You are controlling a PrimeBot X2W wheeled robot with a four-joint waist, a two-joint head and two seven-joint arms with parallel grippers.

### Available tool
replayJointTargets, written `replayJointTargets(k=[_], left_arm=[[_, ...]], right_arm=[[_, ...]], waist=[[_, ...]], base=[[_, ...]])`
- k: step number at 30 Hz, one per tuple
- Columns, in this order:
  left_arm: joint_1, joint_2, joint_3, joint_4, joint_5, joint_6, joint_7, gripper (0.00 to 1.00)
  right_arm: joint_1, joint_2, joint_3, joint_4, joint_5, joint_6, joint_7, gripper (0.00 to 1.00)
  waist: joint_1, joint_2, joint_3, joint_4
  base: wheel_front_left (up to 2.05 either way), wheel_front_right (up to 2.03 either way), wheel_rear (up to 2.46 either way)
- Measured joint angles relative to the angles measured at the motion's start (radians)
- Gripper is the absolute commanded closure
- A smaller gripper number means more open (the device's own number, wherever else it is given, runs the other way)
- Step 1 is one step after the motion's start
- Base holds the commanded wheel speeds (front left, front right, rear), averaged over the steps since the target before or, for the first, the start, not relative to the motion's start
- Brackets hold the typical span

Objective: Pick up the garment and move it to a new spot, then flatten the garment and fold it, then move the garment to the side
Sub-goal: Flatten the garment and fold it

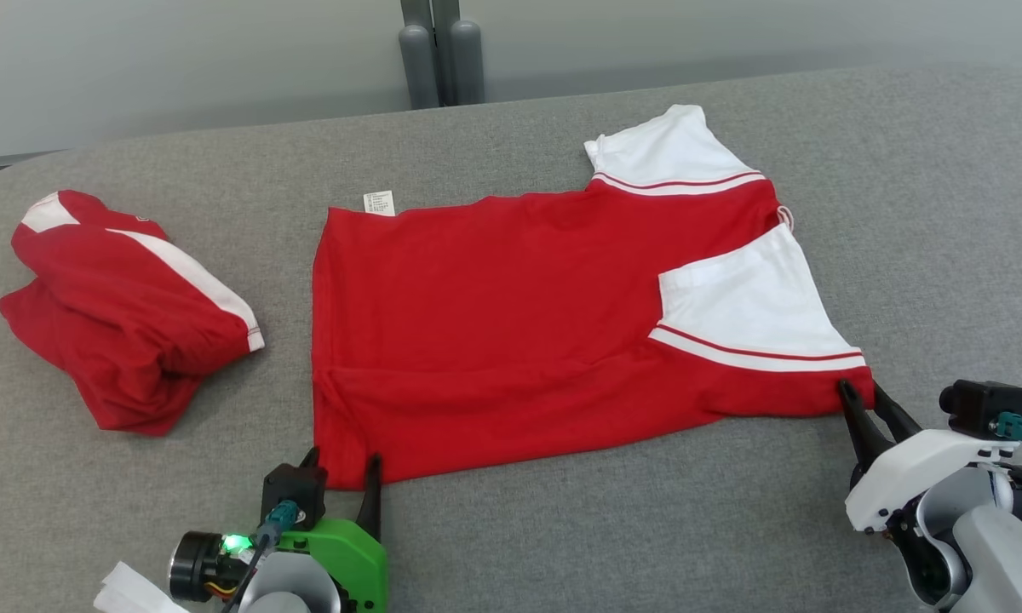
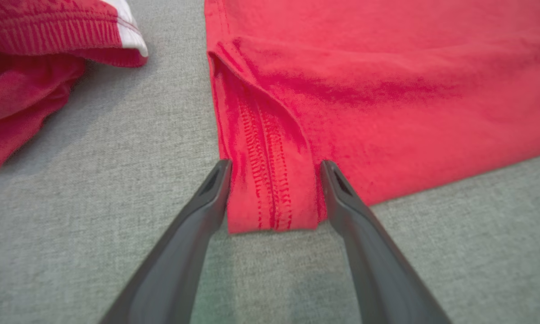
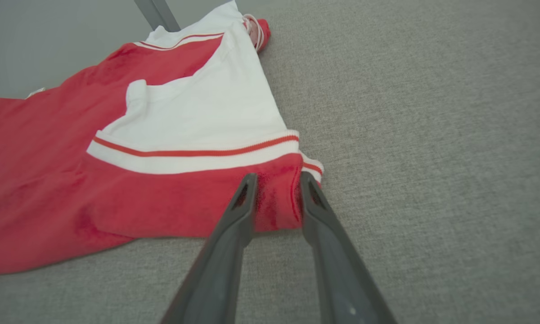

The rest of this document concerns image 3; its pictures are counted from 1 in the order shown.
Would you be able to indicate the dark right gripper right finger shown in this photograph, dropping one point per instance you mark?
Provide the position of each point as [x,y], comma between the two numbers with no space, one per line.
[337,270]

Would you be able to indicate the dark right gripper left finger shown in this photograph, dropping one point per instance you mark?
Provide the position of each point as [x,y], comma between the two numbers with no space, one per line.
[220,261]

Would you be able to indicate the red white jersey shirt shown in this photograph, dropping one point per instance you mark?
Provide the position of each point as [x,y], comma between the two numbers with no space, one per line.
[49,180]

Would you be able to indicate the grey fabric sofa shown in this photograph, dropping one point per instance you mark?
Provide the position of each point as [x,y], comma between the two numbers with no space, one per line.
[432,135]

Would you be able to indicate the grey partition post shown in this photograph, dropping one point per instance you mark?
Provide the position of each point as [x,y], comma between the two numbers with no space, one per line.
[149,13]
[165,13]

